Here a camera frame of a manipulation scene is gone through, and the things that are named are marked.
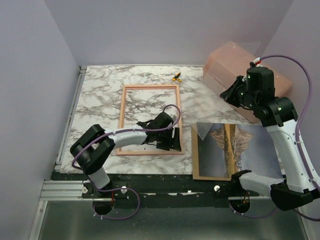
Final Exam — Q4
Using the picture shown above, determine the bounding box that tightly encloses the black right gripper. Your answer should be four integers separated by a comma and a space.
220, 75, 258, 109

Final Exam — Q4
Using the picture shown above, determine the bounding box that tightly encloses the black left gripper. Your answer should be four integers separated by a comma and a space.
156, 127, 181, 152

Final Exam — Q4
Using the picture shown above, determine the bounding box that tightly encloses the landscape photo print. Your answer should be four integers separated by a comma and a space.
197, 122, 286, 180

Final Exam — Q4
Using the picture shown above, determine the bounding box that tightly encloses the pink wooden picture frame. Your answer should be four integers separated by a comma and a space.
115, 83, 185, 156

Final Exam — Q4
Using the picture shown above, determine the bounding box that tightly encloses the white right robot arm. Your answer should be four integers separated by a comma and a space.
220, 66, 320, 211

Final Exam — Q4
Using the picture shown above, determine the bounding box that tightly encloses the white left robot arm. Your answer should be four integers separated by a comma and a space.
69, 111, 182, 198

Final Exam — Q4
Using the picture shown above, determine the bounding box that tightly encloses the brown frame backing board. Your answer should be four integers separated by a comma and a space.
191, 122, 236, 181

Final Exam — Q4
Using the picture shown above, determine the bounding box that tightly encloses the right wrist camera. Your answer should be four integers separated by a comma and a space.
249, 57, 263, 68

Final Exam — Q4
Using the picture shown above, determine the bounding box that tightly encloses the yellow black T-handle hex key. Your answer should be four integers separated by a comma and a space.
171, 72, 197, 91

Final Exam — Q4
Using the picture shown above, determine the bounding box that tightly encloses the aluminium extrusion frame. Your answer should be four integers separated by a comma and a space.
27, 65, 96, 240

